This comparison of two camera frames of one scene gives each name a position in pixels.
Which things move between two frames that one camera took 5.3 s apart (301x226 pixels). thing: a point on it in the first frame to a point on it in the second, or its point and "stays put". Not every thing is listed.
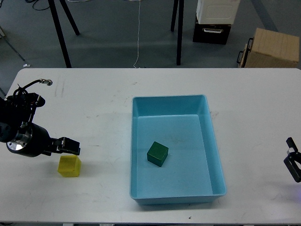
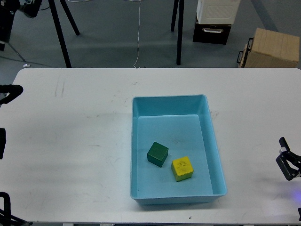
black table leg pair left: (59, 29) stays put
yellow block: (69, 165) to (182, 168)
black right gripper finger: (294, 154) to (289, 162)
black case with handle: (214, 34) stays put
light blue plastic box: (193, 172) stays put
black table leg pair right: (179, 29) stays put
